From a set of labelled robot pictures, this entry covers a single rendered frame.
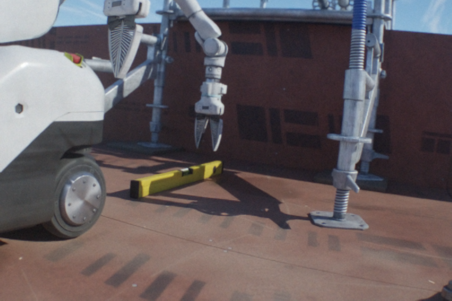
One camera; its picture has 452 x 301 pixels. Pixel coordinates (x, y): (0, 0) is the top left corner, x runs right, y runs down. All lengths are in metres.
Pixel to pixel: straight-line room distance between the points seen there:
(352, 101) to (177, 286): 0.68
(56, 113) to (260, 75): 1.50
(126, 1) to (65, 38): 2.02
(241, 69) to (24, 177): 1.59
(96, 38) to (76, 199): 1.95
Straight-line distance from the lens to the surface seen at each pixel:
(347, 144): 1.13
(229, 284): 0.72
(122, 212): 1.08
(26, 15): 0.89
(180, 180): 1.41
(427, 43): 2.01
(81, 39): 2.78
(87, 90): 0.78
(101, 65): 1.82
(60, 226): 0.83
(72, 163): 0.81
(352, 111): 1.13
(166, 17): 2.25
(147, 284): 0.70
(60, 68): 0.74
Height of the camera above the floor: 0.31
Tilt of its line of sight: 4 degrees down
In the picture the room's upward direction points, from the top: 5 degrees clockwise
